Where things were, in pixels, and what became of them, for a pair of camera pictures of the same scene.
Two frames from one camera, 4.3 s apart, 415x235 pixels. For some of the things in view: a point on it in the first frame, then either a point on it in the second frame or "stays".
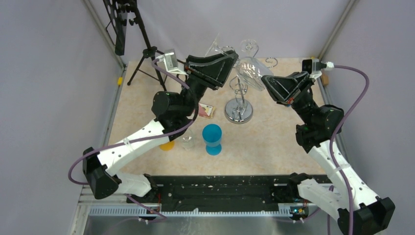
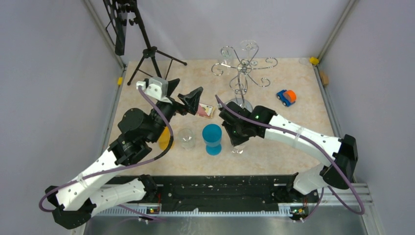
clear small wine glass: (249, 70) -> (238, 149)
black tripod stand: (149, 51) stays
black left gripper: (213, 71) -> (191, 100)
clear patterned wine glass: (188, 139) stays
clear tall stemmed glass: (248, 45) stays
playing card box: (206, 110) stays
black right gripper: (285, 90) -> (235, 141)
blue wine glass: (212, 135) stays
